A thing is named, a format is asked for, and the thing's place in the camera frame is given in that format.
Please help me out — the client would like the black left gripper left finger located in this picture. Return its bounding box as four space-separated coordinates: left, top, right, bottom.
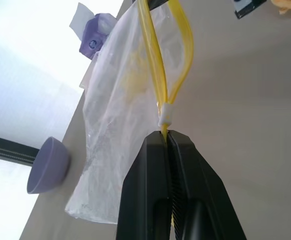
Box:
115 130 173 240

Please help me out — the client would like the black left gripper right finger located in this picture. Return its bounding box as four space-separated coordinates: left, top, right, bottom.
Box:
167 131 244 240

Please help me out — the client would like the clear bag with yellow zipper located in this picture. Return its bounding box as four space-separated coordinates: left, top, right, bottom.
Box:
64 0 195 225

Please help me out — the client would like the purple bowl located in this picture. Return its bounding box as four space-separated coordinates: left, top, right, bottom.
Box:
26 136 71 196

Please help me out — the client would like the purple tissue pack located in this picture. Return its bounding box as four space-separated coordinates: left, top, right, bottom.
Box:
68 2 118 61

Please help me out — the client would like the black angular object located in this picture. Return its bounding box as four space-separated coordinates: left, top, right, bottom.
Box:
147 0 172 11

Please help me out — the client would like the black device on table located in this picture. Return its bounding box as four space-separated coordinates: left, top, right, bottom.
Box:
232 0 267 20

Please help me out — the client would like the black window frame bar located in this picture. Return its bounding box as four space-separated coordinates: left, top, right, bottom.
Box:
0 133 41 168

